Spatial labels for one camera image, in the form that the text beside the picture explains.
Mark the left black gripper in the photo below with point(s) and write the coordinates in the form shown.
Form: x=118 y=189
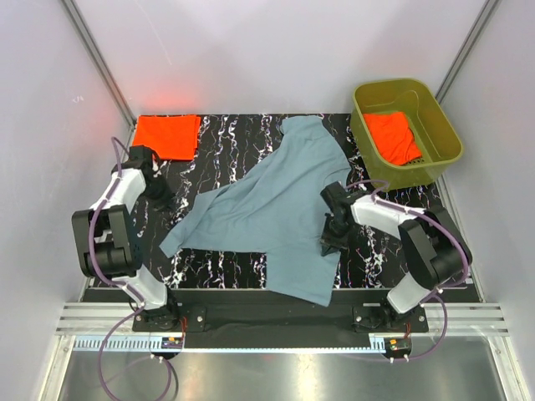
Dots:
x=166 y=200

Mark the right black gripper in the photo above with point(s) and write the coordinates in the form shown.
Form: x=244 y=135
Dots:
x=328 y=238

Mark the grey-blue t-shirt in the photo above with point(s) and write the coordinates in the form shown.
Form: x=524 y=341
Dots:
x=276 y=209

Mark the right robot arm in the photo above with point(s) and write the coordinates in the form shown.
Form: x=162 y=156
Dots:
x=436 y=254

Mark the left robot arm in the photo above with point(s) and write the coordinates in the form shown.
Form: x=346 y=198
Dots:
x=108 y=247

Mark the folded orange t-shirt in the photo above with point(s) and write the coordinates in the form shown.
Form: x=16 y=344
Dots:
x=173 y=138

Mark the black marbled table mat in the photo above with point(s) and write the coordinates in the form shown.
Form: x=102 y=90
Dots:
x=229 y=146

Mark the right orange connector box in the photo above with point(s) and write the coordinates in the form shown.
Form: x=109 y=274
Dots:
x=398 y=344

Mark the orange connector box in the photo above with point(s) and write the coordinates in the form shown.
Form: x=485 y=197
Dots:
x=398 y=344
x=172 y=343

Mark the orange t-shirt in bin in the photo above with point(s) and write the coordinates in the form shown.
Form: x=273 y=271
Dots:
x=393 y=137

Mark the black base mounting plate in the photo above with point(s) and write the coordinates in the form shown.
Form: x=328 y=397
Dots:
x=259 y=320

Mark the olive green plastic bin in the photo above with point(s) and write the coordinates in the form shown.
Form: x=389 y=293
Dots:
x=439 y=143

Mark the left orange connector box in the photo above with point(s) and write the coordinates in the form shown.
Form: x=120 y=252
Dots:
x=172 y=343

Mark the aluminium frame rail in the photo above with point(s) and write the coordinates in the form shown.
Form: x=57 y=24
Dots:
x=89 y=323

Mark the left aluminium corner post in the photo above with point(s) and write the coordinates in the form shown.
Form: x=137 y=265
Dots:
x=82 y=29

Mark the aluminium corner post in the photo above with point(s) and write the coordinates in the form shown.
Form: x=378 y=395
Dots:
x=476 y=31
x=82 y=29

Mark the right aluminium corner post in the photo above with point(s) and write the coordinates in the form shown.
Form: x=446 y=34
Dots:
x=476 y=31

